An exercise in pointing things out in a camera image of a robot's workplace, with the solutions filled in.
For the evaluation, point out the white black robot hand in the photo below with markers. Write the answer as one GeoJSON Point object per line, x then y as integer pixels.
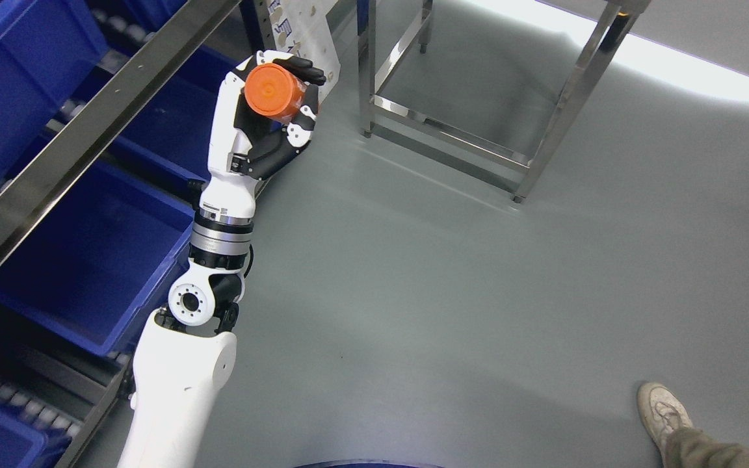
{"type": "Point", "coordinates": [245, 147]}

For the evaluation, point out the orange cylindrical capacitor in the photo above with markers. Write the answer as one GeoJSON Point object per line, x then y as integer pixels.
{"type": "Point", "coordinates": [273, 92]}

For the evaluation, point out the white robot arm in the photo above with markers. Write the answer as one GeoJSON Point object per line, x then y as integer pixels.
{"type": "Point", "coordinates": [187, 349]}

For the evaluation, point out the blue lower bin centre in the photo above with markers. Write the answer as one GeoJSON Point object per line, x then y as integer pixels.
{"type": "Point", "coordinates": [168, 140]}

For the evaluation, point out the blue bin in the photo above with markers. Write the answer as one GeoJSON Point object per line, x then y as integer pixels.
{"type": "Point", "coordinates": [47, 48]}
{"type": "Point", "coordinates": [101, 261]}
{"type": "Point", "coordinates": [168, 140]}

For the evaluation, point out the white perforated panel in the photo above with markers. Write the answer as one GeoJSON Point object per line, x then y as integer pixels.
{"type": "Point", "coordinates": [302, 29]}

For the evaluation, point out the blue lower bin left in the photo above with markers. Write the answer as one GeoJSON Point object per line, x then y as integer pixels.
{"type": "Point", "coordinates": [101, 261]}

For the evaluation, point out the blue bin top left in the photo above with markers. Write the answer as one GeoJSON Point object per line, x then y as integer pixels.
{"type": "Point", "coordinates": [47, 48]}

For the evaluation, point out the white sneaker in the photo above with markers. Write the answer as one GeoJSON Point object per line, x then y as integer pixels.
{"type": "Point", "coordinates": [661, 413]}

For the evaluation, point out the olive trouser leg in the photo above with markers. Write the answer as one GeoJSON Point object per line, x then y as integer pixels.
{"type": "Point", "coordinates": [690, 447]}

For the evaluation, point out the steel shelf front rail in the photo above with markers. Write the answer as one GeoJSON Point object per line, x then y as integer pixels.
{"type": "Point", "coordinates": [51, 174]}

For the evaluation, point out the stainless steel table frame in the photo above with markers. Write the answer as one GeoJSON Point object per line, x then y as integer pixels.
{"type": "Point", "coordinates": [490, 100]}

